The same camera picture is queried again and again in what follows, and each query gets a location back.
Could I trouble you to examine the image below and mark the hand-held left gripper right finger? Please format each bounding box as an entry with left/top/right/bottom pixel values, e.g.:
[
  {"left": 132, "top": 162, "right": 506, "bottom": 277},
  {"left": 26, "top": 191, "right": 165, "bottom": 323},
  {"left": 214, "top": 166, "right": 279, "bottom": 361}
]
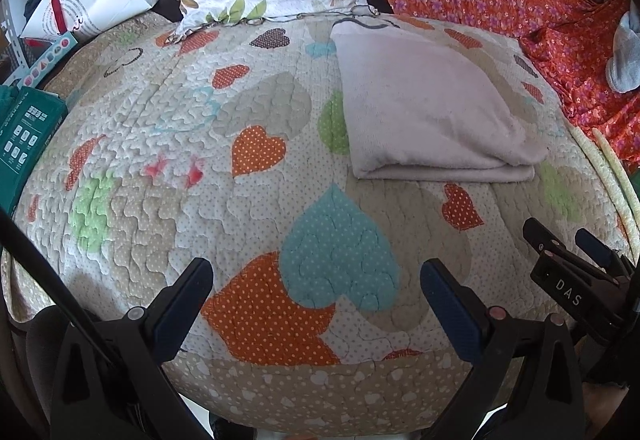
[{"left": 420, "top": 258, "right": 586, "bottom": 440}]

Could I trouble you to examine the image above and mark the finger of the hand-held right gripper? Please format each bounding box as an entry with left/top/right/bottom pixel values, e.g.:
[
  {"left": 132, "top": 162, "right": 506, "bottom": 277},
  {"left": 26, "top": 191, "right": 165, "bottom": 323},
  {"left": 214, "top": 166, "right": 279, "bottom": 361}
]
[
  {"left": 574, "top": 228, "right": 628, "bottom": 273},
  {"left": 522, "top": 218, "right": 568, "bottom": 261}
]

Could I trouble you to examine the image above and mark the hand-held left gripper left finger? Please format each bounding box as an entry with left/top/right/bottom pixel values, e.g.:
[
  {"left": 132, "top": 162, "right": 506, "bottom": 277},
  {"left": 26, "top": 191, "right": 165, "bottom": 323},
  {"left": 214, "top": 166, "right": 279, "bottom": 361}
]
[{"left": 49, "top": 258, "right": 215, "bottom": 440}]

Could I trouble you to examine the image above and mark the pale pink towel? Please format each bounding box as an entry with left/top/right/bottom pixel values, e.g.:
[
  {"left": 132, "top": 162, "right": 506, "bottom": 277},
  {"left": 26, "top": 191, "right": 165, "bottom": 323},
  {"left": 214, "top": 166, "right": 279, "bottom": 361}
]
[{"left": 329, "top": 18, "right": 552, "bottom": 181}]

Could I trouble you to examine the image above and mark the person's right forearm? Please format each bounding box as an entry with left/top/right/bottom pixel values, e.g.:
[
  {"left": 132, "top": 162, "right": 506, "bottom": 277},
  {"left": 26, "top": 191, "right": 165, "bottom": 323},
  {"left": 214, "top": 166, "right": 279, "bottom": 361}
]
[{"left": 582, "top": 377, "right": 630, "bottom": 440}]

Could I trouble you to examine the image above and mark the heart-print quilt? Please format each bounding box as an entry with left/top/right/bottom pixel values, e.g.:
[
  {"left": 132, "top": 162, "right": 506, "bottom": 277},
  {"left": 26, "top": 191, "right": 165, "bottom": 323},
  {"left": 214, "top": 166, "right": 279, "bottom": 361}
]
[{"left": 0, "top": 11, "right": 639, "bottom": 437}]

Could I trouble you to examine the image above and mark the light grey cloth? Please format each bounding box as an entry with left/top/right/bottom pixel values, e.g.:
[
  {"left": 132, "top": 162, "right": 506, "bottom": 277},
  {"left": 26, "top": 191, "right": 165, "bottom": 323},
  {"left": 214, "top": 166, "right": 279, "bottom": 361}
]
[{"left": 604, "top": 11, "right": 640, "bottom": 94}]

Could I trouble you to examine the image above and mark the green cardboard box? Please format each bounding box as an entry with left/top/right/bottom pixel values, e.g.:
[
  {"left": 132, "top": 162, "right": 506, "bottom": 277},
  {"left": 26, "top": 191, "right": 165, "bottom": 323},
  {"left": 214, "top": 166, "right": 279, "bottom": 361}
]
[{"left": 0, "top": 86, "right": 69, "bottom": 217}]

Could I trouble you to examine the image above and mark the teal patterned long box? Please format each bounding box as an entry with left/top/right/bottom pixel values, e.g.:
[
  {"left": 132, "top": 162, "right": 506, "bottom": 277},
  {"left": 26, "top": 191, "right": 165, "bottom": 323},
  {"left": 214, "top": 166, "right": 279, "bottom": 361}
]
[{"left": 0, "top": 32, "right": 82, "bottom": 89}]

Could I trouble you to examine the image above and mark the black strap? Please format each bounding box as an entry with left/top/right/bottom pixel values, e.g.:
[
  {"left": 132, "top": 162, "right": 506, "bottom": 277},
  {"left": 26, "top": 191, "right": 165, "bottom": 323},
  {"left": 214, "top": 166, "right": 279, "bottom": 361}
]
[{"left": 0, "top": 207, "right": 117, "bottom": 367}]

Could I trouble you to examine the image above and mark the grey metal bracket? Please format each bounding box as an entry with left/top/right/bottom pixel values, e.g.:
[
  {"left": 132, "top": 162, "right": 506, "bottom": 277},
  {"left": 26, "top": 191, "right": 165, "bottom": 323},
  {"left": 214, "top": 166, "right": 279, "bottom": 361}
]
[{"left": 0, "top": 2, "right": 27, "bottom": 76}]

